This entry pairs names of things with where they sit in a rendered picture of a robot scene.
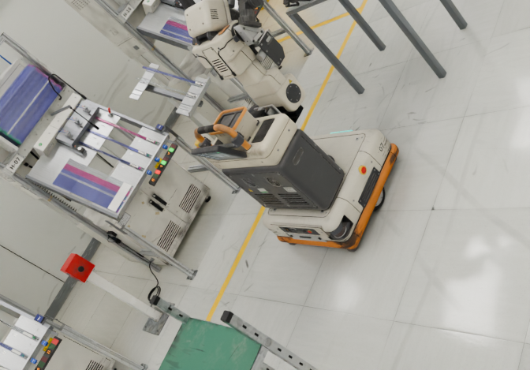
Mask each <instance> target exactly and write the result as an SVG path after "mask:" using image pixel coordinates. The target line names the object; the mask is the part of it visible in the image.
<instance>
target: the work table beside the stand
mask: <svg viewBox="0 0 530 370"><path fill-rule="evenodd" d="M325 1H327V0H311V1H306V2H300V1H299V3H300V5H299V6H292V7H289V8H288V9H287V10H286V14H287V15H288V16H289V18H290V19H291V20H292V21H293V22H294V23H295V24H296V26H297V27H298V28H299V29H300V30H301V31H302V32H303V33H304V34H305V35H306V36H307V37H308V38H309V39H310V41H311V42H312V43H313V44H314V45H315V46H316V47H317V49H318V50H319V51H320V52H321V53H322V54H323V55H324V57H325V58H326V59H327V60H328V61H329V62H330V63H331V65H332V66H333V67H334V68H335V69H336V70H337V71H338V72H339V73H340V74H341V75H342V76H343V77H344V78H345V79H346V81H347V82H348V83H349V84H350V85H351V86H352V87H353V89H354V90H355V91H356V92H357V93H358V94H363V93H364V90H365V89H364V88H363V87H362V85H361V84H360V83H359V82H358V81H357V80H356V78H355V77H354V76H353V75H352V74H351V73H350V72H349V71H348V70H347V68H346V67H344V65H343V64H342V63H341V62H340V61H339V60H338V58H337V57H336V56H335V55H334V54H333V53H332V52H331V50H330V49H329V48H328V47H327V46H326V45H325V43H324V42H323V41H322V40H321V39H320V38H319V37H318V36H317V35H316V34H315V33H314V32H313V31H312V29H311V28H310V27H309V26H308V25H307V23H306V22H305V21H304V20H303V19H302V18H301V17H300V15H299V14H298V12H300V11H302V10H304V9H307V8H310V7H312V6H315V5H318V4H319V3H322V2H325ZM338 1H339V2H340V3H341V4H342V5H343V7H344V8H345V9H346V11H347V12H348V13H349V14H350V16H351V17H352V18H353V19H354V20H355V22H357V24H358V25H359V26H360V27H361V29H362V30H363V31H364V32H365V34H366V35H367V36H368V37H369V39H370V40H371V41H372V42H373V43H374V44H375V45H376V47H377V48H378V49H379V50H380V51H382V50H385V48H386V45H385V44H384V43H383V41H382V40H381V39H380V38H379V37H378V36H377V35H376V33H375V32H374V31H373V29H372V28H371V27H370V26H369V24H368V23H367V22H366V20H365V19H364V18H363V17H362V16H361V15H360V14H359V12H358V11H357V10H356V8H355V7H354V6H353V4H352V3H351V2H350V1H349V0H338ZM439 1H440V2H441V3H442V4H443V6H444V7H445V9H446V10H447V12H448V13H449V15H450V16H451V17H452V18H453V20H454V22H455V23H456V24H457V26H458V27H459V29H460V30H461V29H465V28H466V27H467V25H468V24H467V22H466V21H465V19H464V18H463V16H462V15H461V14H460V12H459V11H458V9H457V7H456V6H455V5H454V4H453V2H452V1H451V0H439ZM379 2H380V3H381V4H382V6H383V7H384V8H385V10H386V11H387V12H388V14H389V15H390V16H391V17H392V18H393V20H394V21H395V22H396V24H397V25H398V27H399V28H400V29H401V30H402V31H403V32H404V34H405V35H406V36H407V38H408V39H409V41H410V42H411V43H412V44H413V46H414V47H415V48H416V49H417V50H418V52H419V53H420V55H421V56H422V57H423V58H424V60H425V61H426V63H427V64H428V65H429V66H430V67H431V69H432V70H433V71H434V72H435V74H436V75H437V77H438V78H439V79H440V78H444V77H445V76H446V71H445V70H444V68H443V67H442V66H441V65H440V63H439V62H438V60H437V59H436V58H435V56H434V55H433V54H432V53H431V52H430V50H429V49H428V48H427V46H426V45H425V43H424V42H423V40H422V39H421V38H420V37H419V36H418V35H417V33H416V32H415V30H414V29H413V28H412V26H411V25H410V23H409V22H408V21H407V20H406V19H405V17H404V16H403V15H402V13H401V12H400V10H399V9H398V8H397V7H396V5H395V4H394V3H393V1H392V0H379Z"/></svg>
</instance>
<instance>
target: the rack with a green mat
mask: <svg viewBox="0 0 530 370"><path fill-rule="evenodd" d="M149 303H150V304H152V305H154V306H155V307H156V308H158V309H160V310H162V311H163V312H165V313H166V314H168V315H169V316H172V317H173V318H174V319H176V320H178V321H180V322H181V323H182V325H181V326H180V328H179V330H178V332H177V334H176V336H175V338H174V340H173V342H172V344H171V346H170V348H169V350H168V352H167V354H166V356H165V357H164V359H163V361H162V363H161V365H160V367H159V370H275V369H274V368H272V367H271V366H269V365H268V364H266V363H264V362H263V361H264V359H265V357H266V355H267V352H268V351H269V352H271V353H273V354H274V355H275V356H277V357H279V358H280V359H282V360H283V361H285V362H286V363H288V364H290V365H291V366H293V367H294V368H296V369H297V370H318V369H317V368H315V367H314V366H312V365H311V364H309V363H308V362H307V361H305V360H303V359H302V358H300V357H298V356H297V355H296V354H295V353H293V352H291V351H290V350H288V349H287V348H285V347H284V346H282V345H280V344H279V343H277V342H276V341H275V340H273V339H272V338H270V337H269V336H267V335H265V334H264V333H263V332H261V331H259V330H258V329H256V328H255V327H253V326H252V325H251V324H249V323H247V322H246V321H244V320H243V319H242V318H240V317H239V316H237V315H235V314H234V313H232V312H231V311H226V310H225V311H224V312H223V314H222V316H221V318H220V320H221V321H222V322H224V323H226V324H227V325H229V326H226V325H223V324H220V323H214V322H211V321H207V320H202V319H198V318H195V317H191V316H189V315H187V314H186V313H184V312H182V311H181V310H180V309H178V308H176V307H174V306H173V305H171V304H170V303H168V302H167V301H164V300H163V299H162V298H161V297H158V296H155V295H153V297H152V298H151V300H150V302H149Z"/></svg>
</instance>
